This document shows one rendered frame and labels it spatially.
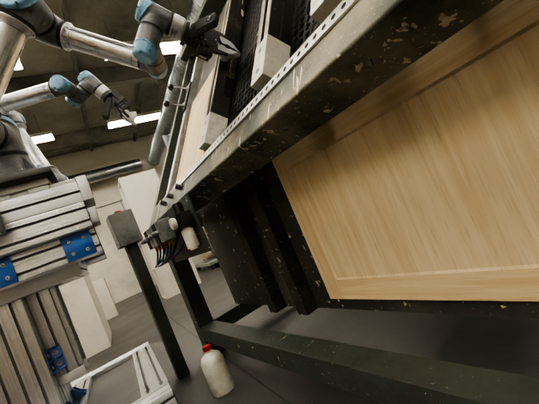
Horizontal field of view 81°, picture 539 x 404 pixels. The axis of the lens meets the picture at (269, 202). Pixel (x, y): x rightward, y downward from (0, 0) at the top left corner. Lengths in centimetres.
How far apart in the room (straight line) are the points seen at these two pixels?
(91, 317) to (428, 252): 340
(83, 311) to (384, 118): 346
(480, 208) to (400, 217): 18
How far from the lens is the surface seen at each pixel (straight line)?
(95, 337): 383
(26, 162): 135
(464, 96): 74
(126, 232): 181
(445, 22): 56
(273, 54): 85
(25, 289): 138
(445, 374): 80
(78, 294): 381
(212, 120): 116
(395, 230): 89
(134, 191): 546
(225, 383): 151
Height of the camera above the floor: 61
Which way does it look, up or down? 2 degrees up
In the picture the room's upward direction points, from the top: 23 degrees counter-clockwise
